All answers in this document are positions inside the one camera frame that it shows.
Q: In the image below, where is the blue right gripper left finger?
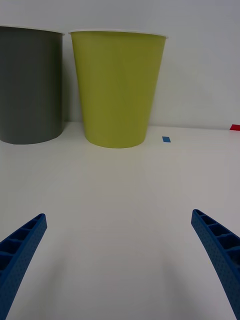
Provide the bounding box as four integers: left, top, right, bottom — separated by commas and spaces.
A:
0, 213, 48, 320

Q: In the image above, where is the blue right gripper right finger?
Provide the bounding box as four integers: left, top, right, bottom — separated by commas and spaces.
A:
191, 208, 240, 320

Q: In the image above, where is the grey plastic waste bin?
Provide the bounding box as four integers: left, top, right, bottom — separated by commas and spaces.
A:
0, 24, 66, 145

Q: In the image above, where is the yellow-green plastic waste bin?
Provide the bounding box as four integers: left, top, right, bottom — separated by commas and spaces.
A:
68, 28, 170, 149

